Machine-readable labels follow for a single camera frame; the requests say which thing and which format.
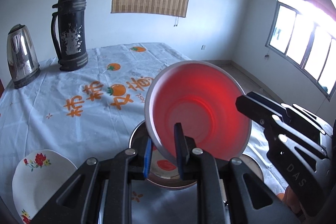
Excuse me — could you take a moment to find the glass window with frame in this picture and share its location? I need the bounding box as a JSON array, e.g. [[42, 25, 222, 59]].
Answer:
[[265, 0, 335, 100]]

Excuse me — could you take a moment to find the stainless steel electric kettle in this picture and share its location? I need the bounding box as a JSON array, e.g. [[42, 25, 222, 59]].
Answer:
[[7, 24, 41, 89]]

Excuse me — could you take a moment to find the black worn thermos flask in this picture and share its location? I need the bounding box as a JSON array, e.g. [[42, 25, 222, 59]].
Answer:
[[51, 0, 88, 72]]

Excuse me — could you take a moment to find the red flower white plate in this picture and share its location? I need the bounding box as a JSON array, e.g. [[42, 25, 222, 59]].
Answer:
[[12, 149, 77, 223]]

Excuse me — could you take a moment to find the light blue printed tablecloth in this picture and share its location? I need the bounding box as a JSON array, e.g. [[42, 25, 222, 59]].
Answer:
[[0, 41, 289, 224]]

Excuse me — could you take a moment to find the person's right hand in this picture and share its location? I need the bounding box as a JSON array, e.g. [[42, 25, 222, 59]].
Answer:
[[277, 186, 307, 223]]

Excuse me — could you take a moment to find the stainless steel bowl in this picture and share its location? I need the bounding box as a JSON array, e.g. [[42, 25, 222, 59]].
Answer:
[[127, 120, 199, 191]]

